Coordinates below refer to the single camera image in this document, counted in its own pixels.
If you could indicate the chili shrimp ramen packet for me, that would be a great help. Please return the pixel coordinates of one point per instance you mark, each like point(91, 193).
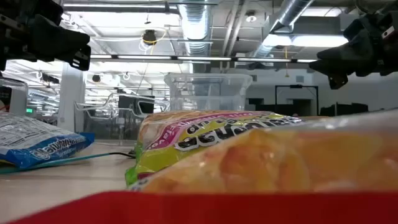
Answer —
point(174, 137)

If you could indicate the blue ramen packet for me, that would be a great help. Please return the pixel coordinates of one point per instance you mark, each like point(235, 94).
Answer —
point(46, 146)

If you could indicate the black monitor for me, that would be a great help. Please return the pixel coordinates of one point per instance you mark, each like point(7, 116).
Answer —
point(130, 104)

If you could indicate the clear shallow plastic tray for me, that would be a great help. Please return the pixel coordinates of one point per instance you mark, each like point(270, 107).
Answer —
point(93, 107)

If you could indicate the black ceiling-hung device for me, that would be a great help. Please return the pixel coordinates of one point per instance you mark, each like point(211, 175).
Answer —
point(149, 36)

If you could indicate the long light bar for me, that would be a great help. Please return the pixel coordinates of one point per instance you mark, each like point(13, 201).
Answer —
point(202, 58)

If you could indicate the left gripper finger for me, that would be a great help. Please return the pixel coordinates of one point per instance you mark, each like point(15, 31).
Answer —
point(81, 59)
point(59, 37)

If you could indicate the slanted silver ventilation duct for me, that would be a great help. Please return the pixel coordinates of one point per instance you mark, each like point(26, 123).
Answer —
point(289, 12)

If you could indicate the white pillar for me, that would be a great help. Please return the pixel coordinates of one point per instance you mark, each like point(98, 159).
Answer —
point(71, 99)

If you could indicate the wide silver ventilation duct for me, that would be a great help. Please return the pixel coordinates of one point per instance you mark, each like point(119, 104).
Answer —
point(196, 25)

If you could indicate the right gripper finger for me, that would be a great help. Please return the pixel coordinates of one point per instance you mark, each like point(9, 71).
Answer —
point(339, 73)
point(354, 49)

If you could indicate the orange ramen packet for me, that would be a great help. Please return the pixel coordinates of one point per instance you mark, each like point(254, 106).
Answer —
point(280, 161)

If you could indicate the clear deep plastic container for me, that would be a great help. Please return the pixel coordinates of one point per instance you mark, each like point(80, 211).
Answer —
point(208, 93)

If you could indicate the black stand frame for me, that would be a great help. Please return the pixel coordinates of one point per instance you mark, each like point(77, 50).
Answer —
point(297, 86)

